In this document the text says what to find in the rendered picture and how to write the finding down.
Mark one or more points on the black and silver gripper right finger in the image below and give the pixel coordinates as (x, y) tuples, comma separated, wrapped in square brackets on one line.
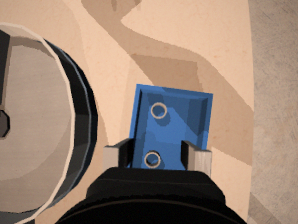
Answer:
[(195, 159)]

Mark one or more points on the blue open crate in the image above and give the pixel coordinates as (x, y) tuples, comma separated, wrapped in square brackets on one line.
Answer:
[(187, 118)]

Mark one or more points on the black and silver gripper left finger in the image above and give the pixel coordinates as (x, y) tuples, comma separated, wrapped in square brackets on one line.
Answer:
[(118, 155)]

